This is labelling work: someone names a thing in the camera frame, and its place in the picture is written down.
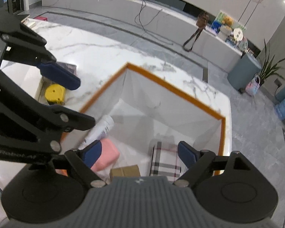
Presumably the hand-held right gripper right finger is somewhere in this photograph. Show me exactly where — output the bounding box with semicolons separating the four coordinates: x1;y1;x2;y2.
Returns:
173;141;254;188

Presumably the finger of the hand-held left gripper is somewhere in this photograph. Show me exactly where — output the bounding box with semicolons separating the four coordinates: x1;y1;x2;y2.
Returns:
0;9;81;91
0;62;96;155

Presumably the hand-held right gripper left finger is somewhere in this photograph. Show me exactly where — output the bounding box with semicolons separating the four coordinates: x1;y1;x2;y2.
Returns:
51;140;107;188

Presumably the yellow tape measure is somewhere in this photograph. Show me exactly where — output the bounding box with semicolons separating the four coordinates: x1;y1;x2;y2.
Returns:
45;84;66;105

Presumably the white printed tube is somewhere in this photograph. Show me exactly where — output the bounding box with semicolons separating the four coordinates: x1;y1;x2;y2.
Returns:
78;114;115;150

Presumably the plaid glasses case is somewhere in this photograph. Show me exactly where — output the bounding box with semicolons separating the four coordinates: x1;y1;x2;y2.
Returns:
149;141;184;179

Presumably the small brown cardboard box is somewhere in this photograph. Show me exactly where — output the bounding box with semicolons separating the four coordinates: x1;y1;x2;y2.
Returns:
109;164;141;179

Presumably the orange cardboard box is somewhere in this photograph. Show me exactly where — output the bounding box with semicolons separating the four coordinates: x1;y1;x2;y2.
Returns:
61;62;226;179

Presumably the dark card box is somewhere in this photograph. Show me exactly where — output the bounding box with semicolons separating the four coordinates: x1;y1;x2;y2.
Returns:
56;62;77;77

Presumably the white flat box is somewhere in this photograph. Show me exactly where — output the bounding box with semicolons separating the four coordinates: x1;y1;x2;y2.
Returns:
1;60;47;103

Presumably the pastel woven bag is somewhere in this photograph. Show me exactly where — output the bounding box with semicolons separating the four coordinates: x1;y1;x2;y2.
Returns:
245;75;262;96

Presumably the grey trash can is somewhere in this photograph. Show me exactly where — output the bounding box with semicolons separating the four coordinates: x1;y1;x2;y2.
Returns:
227;52;262;93

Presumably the long-leaf potted plant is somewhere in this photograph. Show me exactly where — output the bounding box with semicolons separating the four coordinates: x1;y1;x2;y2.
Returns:
259;39;285;86

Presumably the patterned round fan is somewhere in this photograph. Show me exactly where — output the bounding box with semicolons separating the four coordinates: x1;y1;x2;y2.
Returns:
239;37;249;51

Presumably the white ribbed pot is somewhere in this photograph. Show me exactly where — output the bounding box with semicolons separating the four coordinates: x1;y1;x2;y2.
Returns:
219;25;233;40

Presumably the white round fan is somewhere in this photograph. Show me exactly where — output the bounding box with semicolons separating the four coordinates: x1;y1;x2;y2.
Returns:
233;28;244;40

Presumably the framed green picture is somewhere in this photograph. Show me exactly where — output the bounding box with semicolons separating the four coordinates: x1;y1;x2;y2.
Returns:
211;11;247;32

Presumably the black cable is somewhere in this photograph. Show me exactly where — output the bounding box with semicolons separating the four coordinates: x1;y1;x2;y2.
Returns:
135;0;174;46

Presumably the brown strapped bag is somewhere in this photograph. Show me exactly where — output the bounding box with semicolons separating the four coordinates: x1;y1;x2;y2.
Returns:
183;12;211;53

